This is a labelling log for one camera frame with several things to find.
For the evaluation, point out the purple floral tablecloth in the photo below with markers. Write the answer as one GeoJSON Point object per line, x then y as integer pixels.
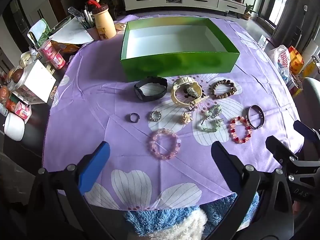
{"type": "Point", "coordinates": [100, 110]}

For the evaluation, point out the small potted plant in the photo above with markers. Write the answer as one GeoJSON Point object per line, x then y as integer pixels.
{"type": "Point", "coordinates": [248, 12]}

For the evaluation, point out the orange yellow bag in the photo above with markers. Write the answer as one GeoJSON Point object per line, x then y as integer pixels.
{"type": "Point", "coordinates": [296, 60]}

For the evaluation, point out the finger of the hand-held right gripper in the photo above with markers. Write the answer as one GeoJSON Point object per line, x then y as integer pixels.
{"type": "Point", "coordinates": [277, 147]}
{"type": "Point", "coordinates": [303, 131]}

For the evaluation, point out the white tv cabinet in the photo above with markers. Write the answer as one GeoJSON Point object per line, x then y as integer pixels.
{"type": "Point", "coordinates": [195, 1]}

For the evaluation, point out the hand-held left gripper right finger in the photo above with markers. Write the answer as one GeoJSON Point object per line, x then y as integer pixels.
{"type": "Point", "coordinates": [225, 165]}

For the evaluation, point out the white box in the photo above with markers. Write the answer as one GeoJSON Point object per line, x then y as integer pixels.
{"type": "Point", "coordinates": [37, 80]}

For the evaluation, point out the black wrist watch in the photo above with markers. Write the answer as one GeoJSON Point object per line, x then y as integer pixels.
{"type": "Point", "coordinates": [138, 90]}

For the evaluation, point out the green white carton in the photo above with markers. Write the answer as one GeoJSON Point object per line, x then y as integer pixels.
{"type": "Point", "coordinates": [42, 36]}

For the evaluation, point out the small beige toy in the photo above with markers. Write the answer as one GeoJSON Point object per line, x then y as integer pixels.
{"type": "Point", "coordinates": [120, 26]}

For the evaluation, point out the dark leafy houseplant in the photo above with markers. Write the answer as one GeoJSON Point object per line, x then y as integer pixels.
{"type": "Point", "coordinates": [110, 2]}

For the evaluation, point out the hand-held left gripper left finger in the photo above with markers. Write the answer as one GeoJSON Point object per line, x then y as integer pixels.
{"type": "Point", "coordinates": [95, 165]}

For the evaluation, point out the bunch of pens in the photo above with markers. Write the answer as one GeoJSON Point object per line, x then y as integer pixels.
{"type": "Point", "coordinates": [87, 20]}

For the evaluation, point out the blue white fluffy garment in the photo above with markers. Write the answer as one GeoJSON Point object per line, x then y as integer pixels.
{"type": "Point", "coordinates": [160, 217]}

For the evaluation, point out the white plastic bag red print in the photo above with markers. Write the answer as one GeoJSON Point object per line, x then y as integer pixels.
{"type": "Point", "coordinates": [281, 57]}

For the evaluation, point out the pink pen holder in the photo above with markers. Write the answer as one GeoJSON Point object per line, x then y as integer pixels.
{"type": "Point", "coordinates": [92, 33]}

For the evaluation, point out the beige wrist watch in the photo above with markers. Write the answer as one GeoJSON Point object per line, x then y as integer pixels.
{"type": "Point", "coordinates": [185, 81]}

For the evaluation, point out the green cardboard box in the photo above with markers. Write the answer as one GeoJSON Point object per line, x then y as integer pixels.
{"type": "Point", "coordinates": [175, 65]}

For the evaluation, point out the pink packet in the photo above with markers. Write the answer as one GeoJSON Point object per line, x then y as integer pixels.
{"type": "Point", "coordinates": [23, 111]}

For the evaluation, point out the white jar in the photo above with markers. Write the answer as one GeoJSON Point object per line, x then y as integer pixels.
{"type": "Point", "coordinates": [13, 127]}

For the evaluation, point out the speckled black white hair clip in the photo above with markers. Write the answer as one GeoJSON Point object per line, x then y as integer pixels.
{"type": "Point", "coordinates": [192, 92]}

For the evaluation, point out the grey chair back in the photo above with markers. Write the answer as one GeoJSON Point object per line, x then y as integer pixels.
{"type": "Point", "coordinates": [312, 92]}

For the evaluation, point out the grey remote control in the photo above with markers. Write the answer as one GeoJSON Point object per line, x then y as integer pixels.
{"type": "Point", "coordinates": [73, 11]}

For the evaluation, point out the pink can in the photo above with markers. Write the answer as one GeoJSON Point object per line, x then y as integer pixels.
{"type": "Point", "coordinates": [46, 50]}
{"type": "Point", "coordinates": [58, 60]}

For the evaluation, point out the yellow bear bottle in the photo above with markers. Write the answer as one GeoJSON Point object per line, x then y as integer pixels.
{"type": "Point", "coordinates": [103, 25]}

